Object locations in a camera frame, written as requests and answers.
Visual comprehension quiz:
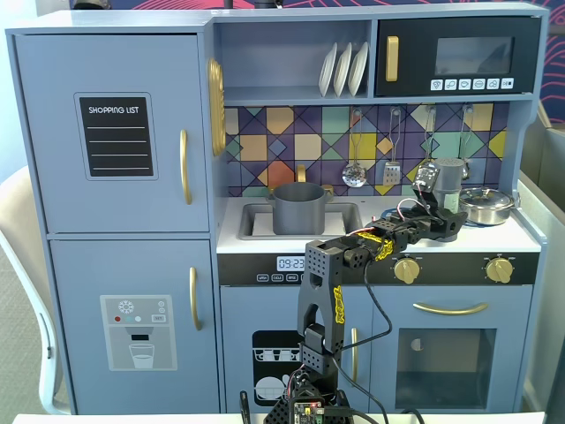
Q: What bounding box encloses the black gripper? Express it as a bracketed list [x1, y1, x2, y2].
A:
[396, 189, 469, 251]

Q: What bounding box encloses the steel pan with lid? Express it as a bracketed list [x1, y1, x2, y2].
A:
[458, 185, 516, 226]

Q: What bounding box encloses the steel slotted spatula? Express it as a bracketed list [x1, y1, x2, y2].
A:
[381, 107, 403, 186]

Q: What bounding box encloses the gold stove knob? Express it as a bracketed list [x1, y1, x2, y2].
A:
[485, 258, 514, 284]
[394, 258, 420, 284]

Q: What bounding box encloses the steel ladle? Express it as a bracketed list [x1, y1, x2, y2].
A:
[419, 105, 441, 165]

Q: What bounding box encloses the steel skimmer spoon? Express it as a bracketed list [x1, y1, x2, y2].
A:
[342, 108, 369, 189]

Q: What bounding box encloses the blue oven door with window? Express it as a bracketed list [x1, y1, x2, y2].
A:
[370, 285, 534, 412]

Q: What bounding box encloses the gray cooking pot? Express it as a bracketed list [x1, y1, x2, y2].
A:
[266, 182, 335, 236]

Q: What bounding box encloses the gold toy faucet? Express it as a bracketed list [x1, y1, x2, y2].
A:
[264, 163, 335, 195]

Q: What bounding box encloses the black toy microwave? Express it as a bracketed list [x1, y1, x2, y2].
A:
[373, 16, 542, 97]

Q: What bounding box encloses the white plate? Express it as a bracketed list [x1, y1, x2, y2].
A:
[318, 42, 339, 97]
[333, 42, 353, 97]
[347, 41, 370, 97]

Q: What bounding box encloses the gray toy sink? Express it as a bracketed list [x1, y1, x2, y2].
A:
[237, 201, 365, 242]

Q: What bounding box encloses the blue dishwasher door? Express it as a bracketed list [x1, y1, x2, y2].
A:
[219, 285, 374, 414]

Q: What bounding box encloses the robot controller board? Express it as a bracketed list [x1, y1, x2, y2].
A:
[292, 400, 327, 420]

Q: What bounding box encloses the gold toy telephone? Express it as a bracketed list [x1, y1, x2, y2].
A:
[207, 57, 227, 156]

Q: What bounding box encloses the blue toy kitchen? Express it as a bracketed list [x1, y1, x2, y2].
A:
[4, 4, 553, 416]

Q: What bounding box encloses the fridge door with ice dispenser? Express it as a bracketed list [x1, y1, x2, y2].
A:
[48, 238, 221, 414]

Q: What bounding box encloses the fridge door with shopping list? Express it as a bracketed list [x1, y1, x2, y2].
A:
[12, 34, 211, 234]

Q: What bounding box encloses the white plastic chair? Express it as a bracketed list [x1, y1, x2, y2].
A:
[0, 165, 72, 416]

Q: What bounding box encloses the small wrist camera board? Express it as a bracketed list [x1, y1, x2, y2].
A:
[412, 162, 441, 192]

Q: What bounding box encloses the thin black camera cable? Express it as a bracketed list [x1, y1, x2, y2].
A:
[328, 260, 394, 424]

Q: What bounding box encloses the black usb cable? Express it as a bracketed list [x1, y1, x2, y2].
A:
[328, 406, 376, 424]

